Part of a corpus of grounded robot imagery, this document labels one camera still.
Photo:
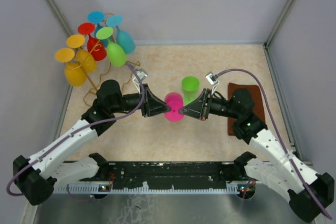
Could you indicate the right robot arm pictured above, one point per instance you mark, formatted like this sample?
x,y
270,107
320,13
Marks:
x,y
307,192

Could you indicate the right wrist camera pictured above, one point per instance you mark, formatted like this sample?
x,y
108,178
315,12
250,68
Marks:
x,y
213,80

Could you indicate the teal wine glass rear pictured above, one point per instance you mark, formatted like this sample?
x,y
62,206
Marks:
x,y
97,18

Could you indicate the green wine glass front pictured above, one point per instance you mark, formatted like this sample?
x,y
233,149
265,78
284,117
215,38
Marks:
x,y
190,87

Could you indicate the orange wine glass front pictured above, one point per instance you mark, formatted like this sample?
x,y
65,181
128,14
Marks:
x,y
73,73

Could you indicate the pink wine glass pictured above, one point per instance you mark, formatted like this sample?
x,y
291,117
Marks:
x,y
175,103

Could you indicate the green wine glass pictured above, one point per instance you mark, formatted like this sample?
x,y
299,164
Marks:
x,y
190,87
115,53

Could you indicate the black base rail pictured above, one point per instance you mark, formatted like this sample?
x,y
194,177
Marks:
x,y
167,175

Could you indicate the brown cloth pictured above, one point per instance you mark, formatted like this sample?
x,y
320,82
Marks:
x,y
246,123

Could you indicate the orange wine glass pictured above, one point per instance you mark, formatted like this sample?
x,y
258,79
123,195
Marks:
x,y
73,73
83,56

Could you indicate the teal wine glass front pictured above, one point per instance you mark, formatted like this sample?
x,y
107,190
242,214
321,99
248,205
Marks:
x,y
123,38

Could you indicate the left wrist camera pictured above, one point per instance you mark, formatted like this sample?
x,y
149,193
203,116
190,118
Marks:
x,y
141,74

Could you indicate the orange wine glass rear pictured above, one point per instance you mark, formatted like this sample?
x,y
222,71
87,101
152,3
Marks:
x,y
83,56

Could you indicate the teal wine glass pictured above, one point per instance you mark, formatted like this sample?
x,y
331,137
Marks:
x,y
97,18
123,38

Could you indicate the red wine glass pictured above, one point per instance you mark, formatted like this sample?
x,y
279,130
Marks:
x,y
94,46

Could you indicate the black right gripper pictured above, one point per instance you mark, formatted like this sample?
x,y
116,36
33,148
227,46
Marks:
x,y
198,108

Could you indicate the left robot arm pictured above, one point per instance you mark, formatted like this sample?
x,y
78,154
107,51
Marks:
x,y
38,175

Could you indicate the green wine glass rear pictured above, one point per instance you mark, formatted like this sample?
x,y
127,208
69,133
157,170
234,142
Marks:
x,y
115,53

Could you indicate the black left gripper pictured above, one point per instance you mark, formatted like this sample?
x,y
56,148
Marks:
x,y
154,106

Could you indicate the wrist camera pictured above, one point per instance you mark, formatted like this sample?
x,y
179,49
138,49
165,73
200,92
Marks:
x,y
213,80
141,74

